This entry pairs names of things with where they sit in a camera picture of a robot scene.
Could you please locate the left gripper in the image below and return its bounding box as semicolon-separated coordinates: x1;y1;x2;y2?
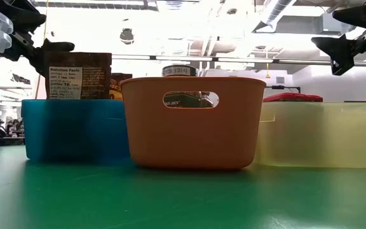
0;0;76;77

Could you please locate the brown taco seasoning packet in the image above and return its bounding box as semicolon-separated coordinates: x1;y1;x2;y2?
109;73;133;101
44;52;112;101

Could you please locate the round ceiling dome fixture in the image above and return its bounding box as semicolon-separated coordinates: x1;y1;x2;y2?
119;27;135;45

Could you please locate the blue plastic bin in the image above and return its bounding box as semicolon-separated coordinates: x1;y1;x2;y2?
20;99;132;162

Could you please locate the translucent yellow plastic bin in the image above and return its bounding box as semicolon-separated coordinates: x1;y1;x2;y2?
254;101;366;169

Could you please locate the thin yellow hanging cord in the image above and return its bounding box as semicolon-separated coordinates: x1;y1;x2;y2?
34;0;50;100

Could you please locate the silver ceiling duct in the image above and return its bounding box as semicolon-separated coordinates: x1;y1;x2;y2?
252;0;295;33

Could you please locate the horizontal frame bar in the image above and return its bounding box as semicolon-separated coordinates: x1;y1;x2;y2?
111;53;366;67

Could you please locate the orange plastic bin with handles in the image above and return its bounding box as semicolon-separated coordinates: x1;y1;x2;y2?
119;76;268;169

